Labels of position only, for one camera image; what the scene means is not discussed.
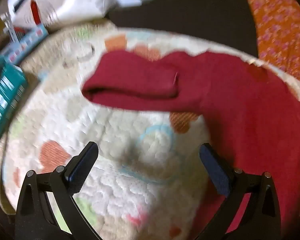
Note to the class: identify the dark brown cushion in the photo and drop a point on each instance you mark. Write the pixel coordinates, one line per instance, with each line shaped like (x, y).
(190, 17)

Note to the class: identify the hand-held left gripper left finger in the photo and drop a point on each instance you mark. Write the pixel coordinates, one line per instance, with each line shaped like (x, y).
(83, 163)

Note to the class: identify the light blue patterned box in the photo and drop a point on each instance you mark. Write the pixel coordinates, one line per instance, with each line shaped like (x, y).
(25, 43)

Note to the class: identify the white quilt with heart patches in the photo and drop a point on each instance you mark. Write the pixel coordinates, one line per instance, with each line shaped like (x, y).
(90, 130)

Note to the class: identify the dark red small garment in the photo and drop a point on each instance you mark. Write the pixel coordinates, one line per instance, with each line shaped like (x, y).
(235, 100)

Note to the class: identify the white paper bag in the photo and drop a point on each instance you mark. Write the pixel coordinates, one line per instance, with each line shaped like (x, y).
(72, 2)

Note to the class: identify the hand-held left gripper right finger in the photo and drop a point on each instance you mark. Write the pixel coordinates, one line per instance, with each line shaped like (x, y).
(215, 170)

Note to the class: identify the teal box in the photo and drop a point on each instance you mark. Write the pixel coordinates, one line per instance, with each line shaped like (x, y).
(5, 92)

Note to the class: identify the orange floral cloth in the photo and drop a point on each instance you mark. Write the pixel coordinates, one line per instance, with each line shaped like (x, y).
(282, 30)

